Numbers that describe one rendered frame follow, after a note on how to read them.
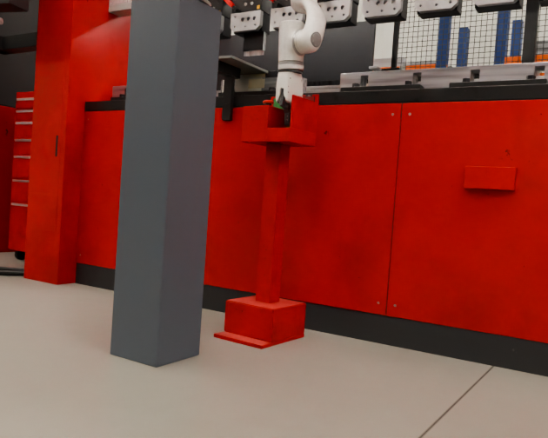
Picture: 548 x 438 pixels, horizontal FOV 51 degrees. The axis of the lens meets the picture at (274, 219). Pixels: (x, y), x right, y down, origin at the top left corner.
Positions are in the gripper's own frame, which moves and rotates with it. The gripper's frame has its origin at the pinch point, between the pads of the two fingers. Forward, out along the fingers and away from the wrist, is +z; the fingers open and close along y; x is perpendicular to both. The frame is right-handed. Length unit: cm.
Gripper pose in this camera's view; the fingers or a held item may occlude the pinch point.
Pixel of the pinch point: (289, 119)
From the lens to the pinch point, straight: 195.7
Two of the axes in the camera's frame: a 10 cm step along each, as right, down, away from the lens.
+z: -0.2, 9.9, 1.0
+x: 8.2, 0.8, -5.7
